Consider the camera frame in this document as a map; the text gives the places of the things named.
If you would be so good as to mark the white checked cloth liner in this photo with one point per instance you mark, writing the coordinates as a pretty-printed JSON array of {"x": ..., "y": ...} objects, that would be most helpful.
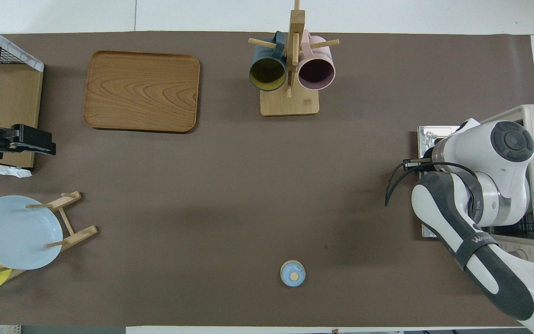
[{"x": 21, "y": 56}]

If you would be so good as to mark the light blue plate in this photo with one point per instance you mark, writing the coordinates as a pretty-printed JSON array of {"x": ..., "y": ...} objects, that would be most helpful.
[{"x": 16, "y": 232}]

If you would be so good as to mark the white crumpled sheet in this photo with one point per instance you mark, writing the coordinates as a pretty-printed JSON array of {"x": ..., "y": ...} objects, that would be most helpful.
[{"x": 3, "y": 170}]

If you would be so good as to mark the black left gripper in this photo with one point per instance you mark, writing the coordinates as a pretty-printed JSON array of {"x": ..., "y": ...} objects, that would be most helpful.
[{"x": 4, "y": 144}]

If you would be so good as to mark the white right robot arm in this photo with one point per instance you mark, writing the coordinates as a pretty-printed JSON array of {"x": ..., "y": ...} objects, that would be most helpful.
[{"x": 503, "y": 144}]

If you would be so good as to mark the dark teal mug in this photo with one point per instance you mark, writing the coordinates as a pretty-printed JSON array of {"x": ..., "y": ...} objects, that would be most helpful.
[{"x": 267, "y": 74}]

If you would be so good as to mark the wooden mug tree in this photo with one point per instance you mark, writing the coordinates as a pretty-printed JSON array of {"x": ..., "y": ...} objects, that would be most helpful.
[{"x": 290, "y": 104}]

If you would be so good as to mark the pink mug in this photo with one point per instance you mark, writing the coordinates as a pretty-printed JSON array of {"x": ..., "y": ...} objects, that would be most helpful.
[{"x": 315, "y": 74}]

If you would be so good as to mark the wooden serving tray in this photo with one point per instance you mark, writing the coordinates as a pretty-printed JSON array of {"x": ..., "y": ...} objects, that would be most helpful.
[{"x": 142, "y": 90}]

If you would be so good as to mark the wooden plate rack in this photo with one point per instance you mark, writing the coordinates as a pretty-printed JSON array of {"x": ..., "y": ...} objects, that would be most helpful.
[{"x": 81, "y": 234}]

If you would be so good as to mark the brown table mat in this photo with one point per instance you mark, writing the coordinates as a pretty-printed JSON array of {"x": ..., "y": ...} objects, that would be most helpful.
[{"x": 202, "y": 195}]

